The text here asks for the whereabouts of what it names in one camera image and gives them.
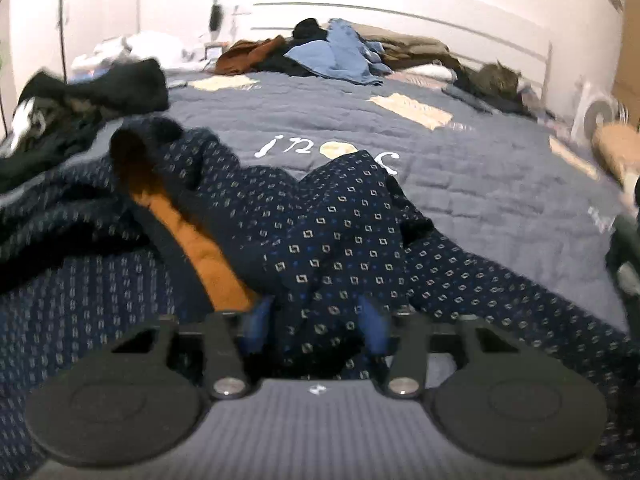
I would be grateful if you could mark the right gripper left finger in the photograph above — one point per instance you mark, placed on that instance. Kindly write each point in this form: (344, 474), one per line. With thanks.
(254, 326)

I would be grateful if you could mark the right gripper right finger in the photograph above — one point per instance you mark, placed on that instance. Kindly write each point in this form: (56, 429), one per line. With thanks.
(377, 326)

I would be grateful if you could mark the navy patterned cardigan orange lining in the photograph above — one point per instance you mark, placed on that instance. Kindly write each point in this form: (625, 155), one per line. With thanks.
(170, 222)

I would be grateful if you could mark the black clothes pile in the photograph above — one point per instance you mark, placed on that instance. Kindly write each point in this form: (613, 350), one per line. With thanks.
(55, 120)

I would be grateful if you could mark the grey blue quilted bedspread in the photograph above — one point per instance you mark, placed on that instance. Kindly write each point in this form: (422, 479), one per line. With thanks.
(488, 182)

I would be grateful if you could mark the tabby cat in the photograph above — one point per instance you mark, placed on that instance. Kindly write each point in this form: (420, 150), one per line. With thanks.
(496, 85)

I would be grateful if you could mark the light blue garment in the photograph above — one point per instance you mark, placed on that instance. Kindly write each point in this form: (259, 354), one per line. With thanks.
(344, 55)

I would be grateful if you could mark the rust brown garment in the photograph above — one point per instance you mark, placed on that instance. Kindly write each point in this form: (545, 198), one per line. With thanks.
(244, 55)

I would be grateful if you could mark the olive beige blanket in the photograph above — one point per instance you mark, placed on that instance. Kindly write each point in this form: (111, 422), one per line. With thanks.
(403, 51)

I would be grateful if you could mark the white fan heater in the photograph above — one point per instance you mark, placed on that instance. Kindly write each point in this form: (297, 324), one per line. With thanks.
(595, 108)

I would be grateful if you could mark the white headboard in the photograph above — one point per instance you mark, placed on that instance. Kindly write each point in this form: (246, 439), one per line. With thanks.
(475, 34)

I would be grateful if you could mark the white wardrobe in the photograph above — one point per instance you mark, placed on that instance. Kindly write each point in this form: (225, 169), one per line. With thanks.
(50, 34)

